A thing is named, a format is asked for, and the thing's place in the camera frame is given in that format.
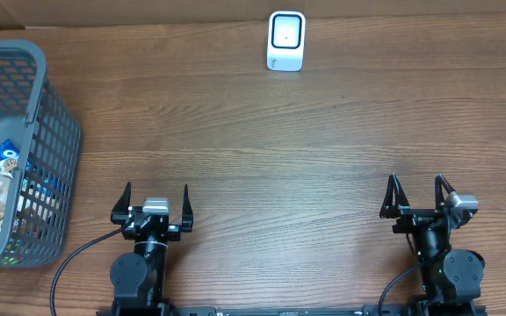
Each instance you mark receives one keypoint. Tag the grey plastic shopping basket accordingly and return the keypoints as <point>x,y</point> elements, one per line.
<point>37,121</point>

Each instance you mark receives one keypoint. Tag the white barcode scanner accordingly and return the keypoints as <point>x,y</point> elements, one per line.
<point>286,41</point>

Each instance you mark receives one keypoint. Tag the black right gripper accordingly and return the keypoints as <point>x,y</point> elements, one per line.
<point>412,218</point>

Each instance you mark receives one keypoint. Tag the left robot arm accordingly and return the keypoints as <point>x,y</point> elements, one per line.
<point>138,276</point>

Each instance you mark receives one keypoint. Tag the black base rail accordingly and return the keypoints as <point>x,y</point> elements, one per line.
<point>365,310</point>

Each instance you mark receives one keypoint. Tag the blue cookie packet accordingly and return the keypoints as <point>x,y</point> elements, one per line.
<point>9,155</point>

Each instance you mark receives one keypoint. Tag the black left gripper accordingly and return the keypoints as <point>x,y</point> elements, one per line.
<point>123,215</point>

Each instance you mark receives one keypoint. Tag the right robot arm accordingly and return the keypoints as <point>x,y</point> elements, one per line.
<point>451,277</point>

